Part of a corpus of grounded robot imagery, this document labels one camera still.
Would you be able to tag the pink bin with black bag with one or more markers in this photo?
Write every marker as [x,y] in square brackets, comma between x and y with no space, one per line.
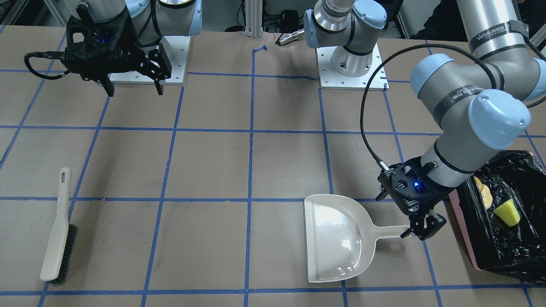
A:
[518,251]

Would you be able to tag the beige plastic dustpan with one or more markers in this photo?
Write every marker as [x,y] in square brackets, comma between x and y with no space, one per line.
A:
[340,237]

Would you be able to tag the yellow sponge wedge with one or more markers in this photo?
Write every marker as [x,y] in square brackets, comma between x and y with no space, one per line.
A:
[508,213]

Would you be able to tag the aluminium frame post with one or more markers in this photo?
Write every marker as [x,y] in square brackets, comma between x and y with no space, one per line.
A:
[253,18]

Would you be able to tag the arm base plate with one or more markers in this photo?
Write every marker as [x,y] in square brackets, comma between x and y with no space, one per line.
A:
[177,51]
[340,70]

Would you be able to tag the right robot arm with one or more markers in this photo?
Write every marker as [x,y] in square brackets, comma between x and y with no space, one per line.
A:
[154,19]

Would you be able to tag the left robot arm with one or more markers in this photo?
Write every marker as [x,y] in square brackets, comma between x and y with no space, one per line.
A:
[480,109]

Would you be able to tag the beige hand brush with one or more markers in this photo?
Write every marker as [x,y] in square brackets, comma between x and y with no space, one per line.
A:
[62,236]

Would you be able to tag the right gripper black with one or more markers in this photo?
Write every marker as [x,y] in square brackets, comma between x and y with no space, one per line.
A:
[135,52]

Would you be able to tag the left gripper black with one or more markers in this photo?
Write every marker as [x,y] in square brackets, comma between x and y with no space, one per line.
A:
[436,197]

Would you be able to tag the toy croissant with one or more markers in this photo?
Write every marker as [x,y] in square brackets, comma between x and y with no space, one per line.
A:
[485,193]

